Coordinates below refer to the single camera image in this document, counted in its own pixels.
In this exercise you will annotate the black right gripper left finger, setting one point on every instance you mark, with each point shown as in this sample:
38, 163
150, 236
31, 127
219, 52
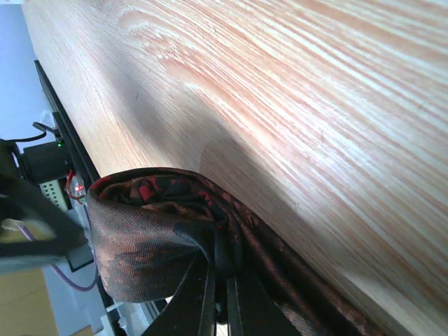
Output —
191, 310

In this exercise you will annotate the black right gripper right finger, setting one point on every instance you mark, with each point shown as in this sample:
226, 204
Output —
250, 310

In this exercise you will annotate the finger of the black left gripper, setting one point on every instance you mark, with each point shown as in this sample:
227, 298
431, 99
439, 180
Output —
34, 231

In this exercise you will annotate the brown red patterned tie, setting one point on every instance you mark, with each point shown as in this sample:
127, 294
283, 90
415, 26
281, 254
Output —
147, 226

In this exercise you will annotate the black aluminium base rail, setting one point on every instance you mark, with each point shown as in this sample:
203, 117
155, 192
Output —
77, 296

